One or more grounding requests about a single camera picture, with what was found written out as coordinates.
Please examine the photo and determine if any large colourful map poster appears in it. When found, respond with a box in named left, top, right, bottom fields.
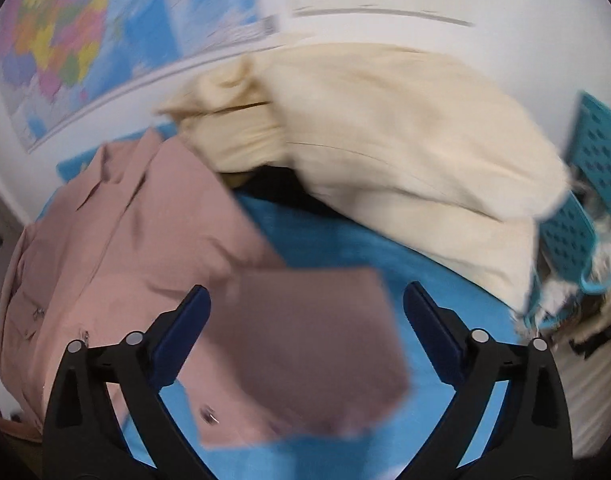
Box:
left=0, top=0, right=181, bottom=153

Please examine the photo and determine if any cream garment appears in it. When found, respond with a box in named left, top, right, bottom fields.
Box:
left=158, top=42, right=573, bottom=316

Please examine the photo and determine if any small blue map poster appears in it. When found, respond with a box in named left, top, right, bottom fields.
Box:
left=125, top=0, right=281, bottom=68

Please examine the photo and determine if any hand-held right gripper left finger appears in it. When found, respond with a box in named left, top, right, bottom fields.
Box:
left=42, top=284, right=216, bottom=480

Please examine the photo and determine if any blue blanket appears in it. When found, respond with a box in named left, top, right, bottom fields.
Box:
left=55, top=125, right=536, bottom=480

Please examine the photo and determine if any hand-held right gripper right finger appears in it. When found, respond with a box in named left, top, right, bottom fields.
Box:
left=403, top=281, right=573, bottom=480

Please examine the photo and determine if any pink button shirt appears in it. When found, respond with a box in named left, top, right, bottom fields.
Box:
left=0, top=127, right=413, bottom=451

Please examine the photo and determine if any teal perforated basket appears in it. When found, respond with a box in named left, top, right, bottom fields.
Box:
left=523, top=91, right=611, bottom=331

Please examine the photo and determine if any dark cloth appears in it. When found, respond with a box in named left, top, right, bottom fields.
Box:
left=220, top=165, right=351, bottom=221

